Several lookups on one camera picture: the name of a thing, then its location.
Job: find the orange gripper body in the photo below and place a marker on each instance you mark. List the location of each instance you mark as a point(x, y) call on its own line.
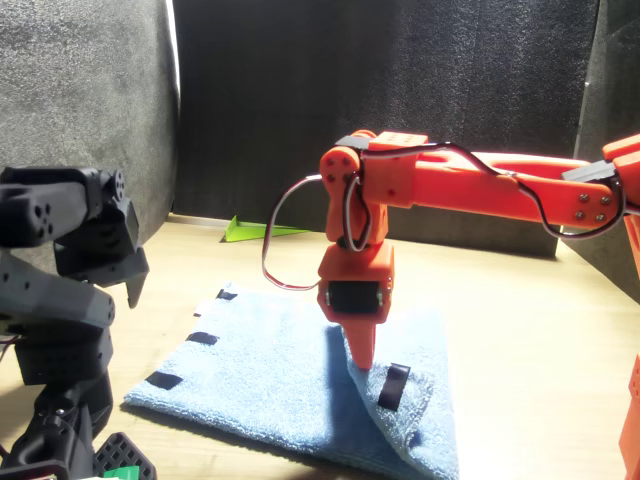
point(357, 297)

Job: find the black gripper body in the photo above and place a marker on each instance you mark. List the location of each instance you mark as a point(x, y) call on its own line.
point(110, 267)

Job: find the light blue towel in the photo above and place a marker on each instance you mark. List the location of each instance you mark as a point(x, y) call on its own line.
point(260, 380)

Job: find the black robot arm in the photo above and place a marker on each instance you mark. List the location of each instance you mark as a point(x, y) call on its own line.
point(50, 300)

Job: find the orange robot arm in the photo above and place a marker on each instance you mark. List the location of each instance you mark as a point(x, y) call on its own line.
point(465, 185)

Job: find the green table clamp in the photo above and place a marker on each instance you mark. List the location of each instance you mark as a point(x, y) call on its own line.
point(122, 472)

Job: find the dark grey foam panel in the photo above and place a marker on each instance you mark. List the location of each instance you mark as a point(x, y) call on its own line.
point(280, 100)
point(75, 75)
point(600, 225)

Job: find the lime green triangular bracket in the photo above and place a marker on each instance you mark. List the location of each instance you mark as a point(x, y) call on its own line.
point(245, 232)

